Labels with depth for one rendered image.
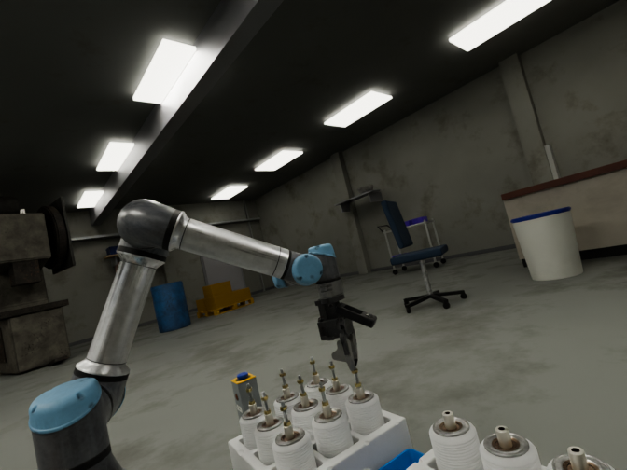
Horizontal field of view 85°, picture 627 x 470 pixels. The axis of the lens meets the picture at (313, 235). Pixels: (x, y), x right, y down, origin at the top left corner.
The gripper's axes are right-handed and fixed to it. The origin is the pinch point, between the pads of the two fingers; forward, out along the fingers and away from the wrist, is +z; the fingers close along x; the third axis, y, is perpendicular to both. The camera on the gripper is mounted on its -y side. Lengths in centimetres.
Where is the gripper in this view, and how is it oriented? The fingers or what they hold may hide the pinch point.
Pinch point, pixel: (355, 363)
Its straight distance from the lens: 105.9
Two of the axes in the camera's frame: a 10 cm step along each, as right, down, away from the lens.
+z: 2.3, 9.7, -0.7
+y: -9.0, 2.4, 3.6
